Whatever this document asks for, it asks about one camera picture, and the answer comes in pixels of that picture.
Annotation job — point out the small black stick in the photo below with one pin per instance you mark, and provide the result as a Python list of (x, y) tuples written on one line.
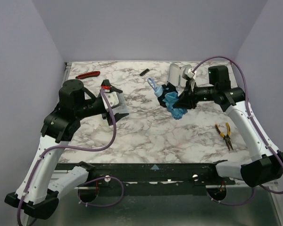
[(144, 72)]

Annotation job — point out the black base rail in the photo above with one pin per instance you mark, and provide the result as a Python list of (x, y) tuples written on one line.
[(153, 179)]

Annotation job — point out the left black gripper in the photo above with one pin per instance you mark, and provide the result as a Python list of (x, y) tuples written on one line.
[(98, 107)]

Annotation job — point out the blue folding umbrella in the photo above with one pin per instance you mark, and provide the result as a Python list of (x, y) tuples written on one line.
[(167, 96)]

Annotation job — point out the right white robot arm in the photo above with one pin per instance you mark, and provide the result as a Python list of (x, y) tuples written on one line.
[(266, 159)]

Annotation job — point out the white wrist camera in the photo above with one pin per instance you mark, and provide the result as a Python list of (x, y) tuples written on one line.
[(189, 74), (113, 99)]

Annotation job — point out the yellow handled pliers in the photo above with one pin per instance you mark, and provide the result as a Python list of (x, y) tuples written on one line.
[(225, 136)]

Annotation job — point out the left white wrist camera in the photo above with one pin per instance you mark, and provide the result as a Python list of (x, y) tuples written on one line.
[(113, 99)]

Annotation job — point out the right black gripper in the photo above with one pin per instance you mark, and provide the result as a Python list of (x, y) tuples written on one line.
[(190, 98)]

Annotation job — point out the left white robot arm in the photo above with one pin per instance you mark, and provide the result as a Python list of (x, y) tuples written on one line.
[(38, 197)]

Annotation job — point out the red black utility knife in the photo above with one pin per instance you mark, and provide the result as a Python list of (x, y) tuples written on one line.
[(88, 75)]

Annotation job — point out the clear plastic screw box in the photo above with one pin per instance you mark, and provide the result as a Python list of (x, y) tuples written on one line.
[(121, 108)]

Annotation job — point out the lilac umbrella case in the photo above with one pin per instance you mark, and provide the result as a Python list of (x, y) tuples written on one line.
[(175, 75)]

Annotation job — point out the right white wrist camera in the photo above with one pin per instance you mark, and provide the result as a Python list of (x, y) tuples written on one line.
[(189, 74)]

